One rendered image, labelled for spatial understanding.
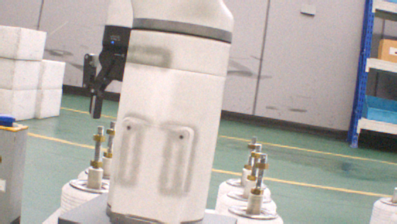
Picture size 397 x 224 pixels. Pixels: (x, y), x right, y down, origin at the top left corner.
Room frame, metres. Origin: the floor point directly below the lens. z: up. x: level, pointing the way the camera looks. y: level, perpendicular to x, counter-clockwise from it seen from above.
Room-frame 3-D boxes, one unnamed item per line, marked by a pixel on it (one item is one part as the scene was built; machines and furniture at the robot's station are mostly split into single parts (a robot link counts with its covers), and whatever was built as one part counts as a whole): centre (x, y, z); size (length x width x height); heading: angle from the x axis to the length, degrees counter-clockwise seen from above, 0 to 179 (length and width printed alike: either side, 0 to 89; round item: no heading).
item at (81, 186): (0.89, 0.12, 0.25); 0.08 x 0.08 x 0.01
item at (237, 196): (1.01, -0.12, 0.25); 0.08 x 0.08 x 0.01
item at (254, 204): (0.89, -0.11, 0.26); 0.02 x 0.02 x 0.03
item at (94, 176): (0.89, 0.12, 0.26); 0.02 x 0.02 x 0.03
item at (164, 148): (0.58, 0.02, 0.39); 0.09 x 0.09 x 0.17; 80
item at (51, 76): (3.97, 1.10, 0.27); 0.39 x 0.39 x 0.18; 82
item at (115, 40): (1.01, 0.12, 0.45); 0.08 x 0.08 x 0.09
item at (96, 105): (1.03, 0.15, 0.36); 0.02 x 0.01 x 0.04; 156
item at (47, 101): (3.97, 1.09, 0.09); 0.39 x 0.39 x 0.18; 84
